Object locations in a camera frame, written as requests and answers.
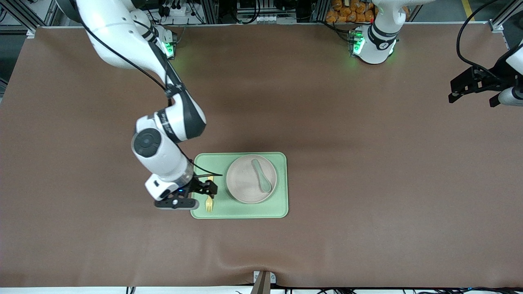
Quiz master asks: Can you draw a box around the yellow plastic fork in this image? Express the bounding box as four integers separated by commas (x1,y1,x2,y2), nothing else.
205,176,214,213

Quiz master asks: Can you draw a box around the beige round plate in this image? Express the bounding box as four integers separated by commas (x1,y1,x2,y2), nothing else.
226,154,277,204

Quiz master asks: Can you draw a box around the pale green spoon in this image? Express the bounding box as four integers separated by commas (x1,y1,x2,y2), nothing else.
251,158,272,193

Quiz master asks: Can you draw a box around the light green rectangular tray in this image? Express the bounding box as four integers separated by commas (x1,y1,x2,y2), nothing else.
190,152,289,219

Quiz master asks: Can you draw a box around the brown table mat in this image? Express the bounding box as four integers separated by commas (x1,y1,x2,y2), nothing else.
0,22,523,289

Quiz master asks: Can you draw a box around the orange packaged snacks pile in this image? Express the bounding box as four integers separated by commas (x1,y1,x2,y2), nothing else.
326,0,376,23

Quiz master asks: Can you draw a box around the long white socket strip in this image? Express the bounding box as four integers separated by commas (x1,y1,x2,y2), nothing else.
237,14,297,24

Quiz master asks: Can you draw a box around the white power strip with plugs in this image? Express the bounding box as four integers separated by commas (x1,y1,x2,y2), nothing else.
161,2,192,17

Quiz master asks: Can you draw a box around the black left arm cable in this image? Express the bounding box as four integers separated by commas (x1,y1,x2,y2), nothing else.
456,0,493,72

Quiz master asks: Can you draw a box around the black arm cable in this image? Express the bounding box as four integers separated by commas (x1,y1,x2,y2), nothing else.
78,16,224,177
456,0,493,72

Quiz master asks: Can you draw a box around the aluminium frame corner post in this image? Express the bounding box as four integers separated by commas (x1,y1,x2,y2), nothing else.
488,0,523,33
0,0,62,38

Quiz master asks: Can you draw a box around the grey metal clamp bracket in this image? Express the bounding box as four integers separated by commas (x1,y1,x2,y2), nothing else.
253,271,277,294

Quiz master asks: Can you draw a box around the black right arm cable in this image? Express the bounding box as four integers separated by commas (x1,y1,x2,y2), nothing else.
78,16,224,177

